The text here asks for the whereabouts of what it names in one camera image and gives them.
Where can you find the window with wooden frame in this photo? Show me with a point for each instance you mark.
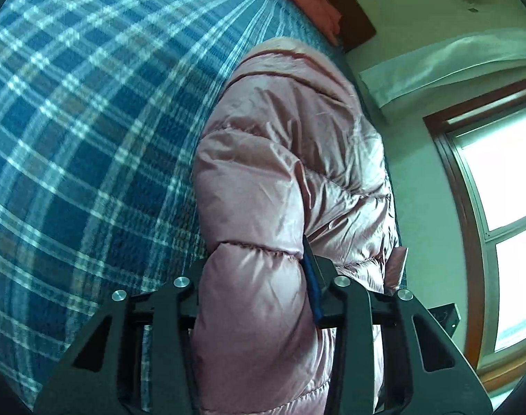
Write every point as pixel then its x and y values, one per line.
pixel 492 220

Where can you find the white curtain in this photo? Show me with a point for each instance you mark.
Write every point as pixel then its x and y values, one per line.
pixel 444 62

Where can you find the pink puffer jacket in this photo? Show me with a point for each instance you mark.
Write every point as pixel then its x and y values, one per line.
pixel 289 173

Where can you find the blue plaid bed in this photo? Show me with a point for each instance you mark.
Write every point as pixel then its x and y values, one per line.
pixel 98 129

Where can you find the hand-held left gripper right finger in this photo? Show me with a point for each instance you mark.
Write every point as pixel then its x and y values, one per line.
pixel 317 289

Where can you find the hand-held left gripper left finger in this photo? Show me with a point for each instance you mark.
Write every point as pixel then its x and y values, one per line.
pixel 176 307

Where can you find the wooden headboard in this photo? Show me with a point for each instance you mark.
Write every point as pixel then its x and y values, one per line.
pixel 351 13

